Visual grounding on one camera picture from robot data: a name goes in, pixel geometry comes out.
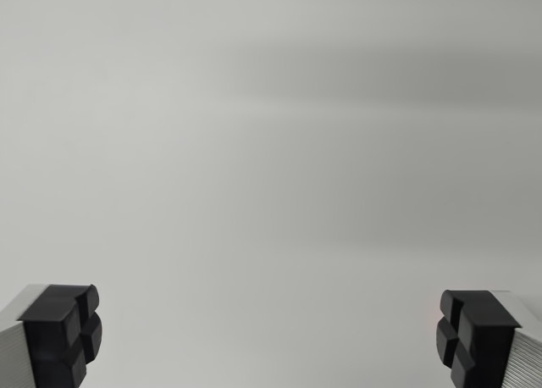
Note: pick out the silver black-tipped gripper left finger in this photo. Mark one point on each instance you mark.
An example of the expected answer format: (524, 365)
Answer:
(51, 337)

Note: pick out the silver black-tipped gripper right finger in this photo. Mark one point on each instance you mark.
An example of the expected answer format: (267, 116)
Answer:
(487, 341)

